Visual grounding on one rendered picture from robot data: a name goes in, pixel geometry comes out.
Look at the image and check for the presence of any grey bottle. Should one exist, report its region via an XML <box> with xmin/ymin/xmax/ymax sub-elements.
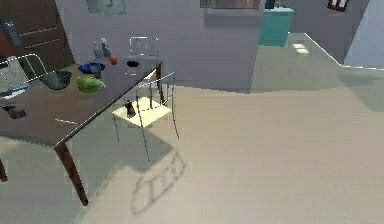
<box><xmin>93</xmin><ymin>41</ymin><xmax>103</xmax><ymax>59</ymax></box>
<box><xmin>100</xmin><ymin>37</ymin><xmax>112</xmax><ymax>58</ymax></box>

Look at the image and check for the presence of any green lettuce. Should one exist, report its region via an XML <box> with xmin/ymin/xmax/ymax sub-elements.
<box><xmin>77</xmin><ymin>75</ymin><xmax>107</xmax><ymax>94</ymax></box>

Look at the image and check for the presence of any wire chair with yellow seat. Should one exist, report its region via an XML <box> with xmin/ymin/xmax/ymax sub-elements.
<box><xmin>111</xmin><ymin>71</ymin><xmax>181</xmax><ymax>163</ymax></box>

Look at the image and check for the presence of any teal cabinet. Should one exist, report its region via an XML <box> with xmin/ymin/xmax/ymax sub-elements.
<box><xmin>258</xmin><ymin>7</ymin><xmax>296</xmax><ymax>48</ymax></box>

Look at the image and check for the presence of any dark brown dining table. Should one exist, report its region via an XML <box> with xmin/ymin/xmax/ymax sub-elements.
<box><xmin>0</xmin><ymin>57</ymin><xmax>166</xmax><ymax>207</ymax></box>

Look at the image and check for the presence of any wire chair with clear back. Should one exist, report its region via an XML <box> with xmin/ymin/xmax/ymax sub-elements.
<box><xmin>128</xmin><ymin>35</ymin><xmax>160</xmax><ymax>58</ymax></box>

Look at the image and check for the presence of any dark grey bowl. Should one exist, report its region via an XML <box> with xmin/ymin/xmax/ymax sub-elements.
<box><xmin>41</xmin><ymin>69</ymin><xmax>73</xmax><ymax>91</ymax></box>

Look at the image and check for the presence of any wire chair with blue seat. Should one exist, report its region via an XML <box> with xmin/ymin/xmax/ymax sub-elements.
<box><xmin>0</xmin><ymin>53</ymin><xmax>48</xmax><ymax>101</ymax></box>

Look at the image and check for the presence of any silver knife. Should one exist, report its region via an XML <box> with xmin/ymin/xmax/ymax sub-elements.
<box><xmin>54</xmin><ymin>118</ymin><xmax>78</xmax><ymax>126</ymax></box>

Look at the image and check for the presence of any dark brown door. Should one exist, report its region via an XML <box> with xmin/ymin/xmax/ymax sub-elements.
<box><xmin>0</xmin><ymin>0</ymin><xmax>76</xmax><ymax>71</ymax></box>

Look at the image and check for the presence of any black pepper shaker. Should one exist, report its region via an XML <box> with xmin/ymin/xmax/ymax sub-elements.
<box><xmin>124</xmin><ymin>99</ymin><xmax>137</xmax><ymax>118</ymax></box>

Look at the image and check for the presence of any grey cup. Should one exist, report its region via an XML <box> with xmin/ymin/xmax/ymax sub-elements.
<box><xmin>91</xmin><ymin>65</ymin><xmax>103</xmax><ymax>80</ymax></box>

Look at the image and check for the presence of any teal framed picture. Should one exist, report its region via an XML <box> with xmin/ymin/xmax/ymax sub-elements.
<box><xmin>85</xmin><ymin>0</ymin><xmax>128</xmax><ymax>15</ymax></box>

